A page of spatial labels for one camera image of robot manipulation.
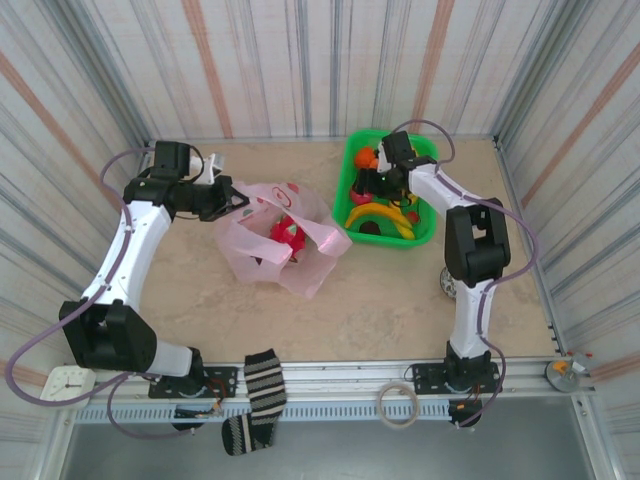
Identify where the patterned round ball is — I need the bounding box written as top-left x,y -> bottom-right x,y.
438,267 -> 459,301

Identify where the black striped sock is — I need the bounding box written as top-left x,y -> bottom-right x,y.
221,349 -> 289,457

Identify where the white square clock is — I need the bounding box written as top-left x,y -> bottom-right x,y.
39,364 -> 96,409

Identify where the beige tape roll ring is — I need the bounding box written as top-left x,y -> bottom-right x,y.
377,382 -> 420,430

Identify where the green plastic basket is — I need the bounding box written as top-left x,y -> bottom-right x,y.
332,129 -> 440,250

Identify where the aluminium mounting rail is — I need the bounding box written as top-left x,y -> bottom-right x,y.
199,358 -> 596,401

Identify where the pink plastic bag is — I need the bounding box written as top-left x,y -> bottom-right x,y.
214,180 -> 354,300

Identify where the perforated metal cable tray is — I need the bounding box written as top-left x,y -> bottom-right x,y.
73,399 -> 454,425

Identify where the grey round spool orange part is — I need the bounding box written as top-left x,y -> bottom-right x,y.
544,351 -> 595,396

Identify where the black controller board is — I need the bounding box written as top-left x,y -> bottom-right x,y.
171,405 -> 224,432
447,398 -> 484,429

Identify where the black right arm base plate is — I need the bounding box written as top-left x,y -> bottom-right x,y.
409,362 -> 503,397

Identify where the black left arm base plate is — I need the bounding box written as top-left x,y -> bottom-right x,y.
148,366 -> 239,400

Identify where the red fake dragon fruit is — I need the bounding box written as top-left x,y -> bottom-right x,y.
269,215 -> 309,264

